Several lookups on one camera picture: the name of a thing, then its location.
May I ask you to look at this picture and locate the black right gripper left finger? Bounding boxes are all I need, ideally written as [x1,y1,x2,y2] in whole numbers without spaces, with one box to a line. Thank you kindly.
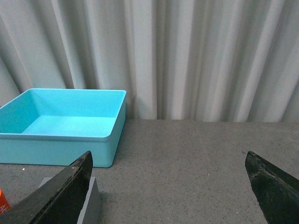
[0,151,93,224]

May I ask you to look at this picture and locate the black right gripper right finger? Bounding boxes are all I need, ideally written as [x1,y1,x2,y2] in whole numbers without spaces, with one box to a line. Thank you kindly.
[245,151,299,224]

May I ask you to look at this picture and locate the gray block with round hole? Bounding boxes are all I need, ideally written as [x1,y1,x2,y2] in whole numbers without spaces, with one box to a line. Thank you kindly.
[39,177,101,224]

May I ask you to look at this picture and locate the orange cylinder part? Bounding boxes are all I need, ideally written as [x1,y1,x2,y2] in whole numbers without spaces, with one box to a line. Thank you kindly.
[0,189,11,214]

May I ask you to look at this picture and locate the blue plastic box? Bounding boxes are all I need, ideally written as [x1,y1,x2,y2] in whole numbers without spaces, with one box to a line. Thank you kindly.
[0,88,127,168]

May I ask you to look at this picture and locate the white curtain backdrop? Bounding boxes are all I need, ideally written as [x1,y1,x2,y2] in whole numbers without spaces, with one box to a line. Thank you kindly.
[0,0,299,122]

